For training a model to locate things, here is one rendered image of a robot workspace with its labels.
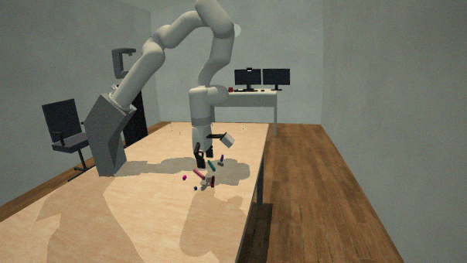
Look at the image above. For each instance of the pink rod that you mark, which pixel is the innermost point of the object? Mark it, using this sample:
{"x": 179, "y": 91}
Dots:
{"x": 199, "y": 174}

